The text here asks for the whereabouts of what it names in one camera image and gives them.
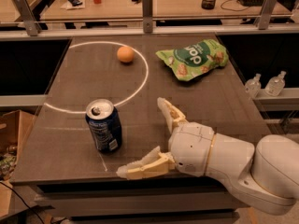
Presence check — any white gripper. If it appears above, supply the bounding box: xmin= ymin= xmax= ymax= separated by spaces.
xmin=116 ymin=97 xmax=215 ymax=180

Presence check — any blue pepsi can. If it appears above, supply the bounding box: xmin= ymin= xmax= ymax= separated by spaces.
xmin=85 ymin=99 xmax=122 ymax=153

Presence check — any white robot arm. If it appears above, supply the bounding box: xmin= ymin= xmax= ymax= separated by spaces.
xmin=117 ymin=98 xmax=299 ymax=215

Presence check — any grey drawer cabinet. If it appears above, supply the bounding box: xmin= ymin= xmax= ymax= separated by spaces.
xmin=29 ymin=175 xmax=250 ymax=224

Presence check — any green snack bag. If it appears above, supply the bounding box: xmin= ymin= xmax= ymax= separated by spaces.
xmin=156 ymin=39 xmax=229 ymax=81

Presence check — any orange fruit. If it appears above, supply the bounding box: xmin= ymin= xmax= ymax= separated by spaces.
xmin=117 ymin=46 xmax=135 ymax=63

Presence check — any clear sanitizer bottle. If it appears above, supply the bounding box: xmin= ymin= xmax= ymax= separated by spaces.
xmin=245 ymin=74 xmax=261 ymax=98
xmin=264 ymin=71 xmax=286 ymax=96

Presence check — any black mesh pen cup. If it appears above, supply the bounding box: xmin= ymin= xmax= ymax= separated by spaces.
xmin=201 ymin=0 xmax=217 ymax=9

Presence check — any cardboard box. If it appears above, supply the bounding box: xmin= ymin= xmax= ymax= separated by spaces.
xmin=0 ymin=110 xmax=35 ymax=217

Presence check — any wooden back desk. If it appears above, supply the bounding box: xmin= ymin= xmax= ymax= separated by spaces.
xmin=42 ymin=0 xmax=261 ymax=21

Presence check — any middle metal bracket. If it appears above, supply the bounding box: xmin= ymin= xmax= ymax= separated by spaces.
xmin=142 ymin=0 xmax=153 ymax=34

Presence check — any metal bracket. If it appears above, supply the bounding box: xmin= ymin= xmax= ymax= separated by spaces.
xmin=13 ymin=0 xmax=41 ymax=36
xmin=254 ymin=0 xmax=277 ymax=30
xmin=142 ymin=0 xmax=153 ymax=34

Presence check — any right metal bracket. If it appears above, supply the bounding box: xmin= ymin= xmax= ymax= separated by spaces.
xmin=254 ymin=0 xmax=277 ymax=30

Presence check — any black floor cable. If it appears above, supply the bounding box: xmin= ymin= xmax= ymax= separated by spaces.
xmin=0 ymin=181 xmax=45 ymax=224

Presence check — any left metal bracket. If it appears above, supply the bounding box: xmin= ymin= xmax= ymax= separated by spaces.
xmin=13 ymin=0 xmax=41 ymax=36

